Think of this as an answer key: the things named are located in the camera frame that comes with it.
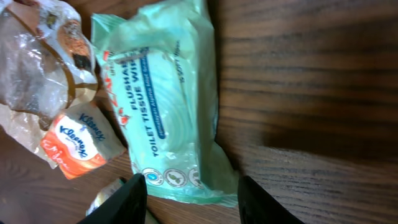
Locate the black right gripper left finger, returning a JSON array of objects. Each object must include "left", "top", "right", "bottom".
[{"left": 78, "top": 174, "right": 147, "bottom": 224}]

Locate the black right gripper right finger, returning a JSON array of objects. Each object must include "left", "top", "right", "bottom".
[{"left": 238, "top": 175, "right": 303, "bottom": 224}]

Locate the green Kleenex tissue pack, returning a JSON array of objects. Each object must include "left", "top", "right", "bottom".
[{"left": 85, "top": 177, "right": 159, "bottom": 224}]

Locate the orange Kleenex tissue pack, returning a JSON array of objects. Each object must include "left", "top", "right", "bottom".
[{"left": 40, "top": 103, "right": 126, "bottom": 180}]

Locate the teal wet wipes pack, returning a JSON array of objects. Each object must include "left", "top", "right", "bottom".
[{"left": 91, "top": 0, "right": 238, "bottom": 207}]

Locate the dried mushroom pouch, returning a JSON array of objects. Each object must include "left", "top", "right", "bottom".
[{"left": 1, "top": 0, "right": 98, "bottom": 168}]

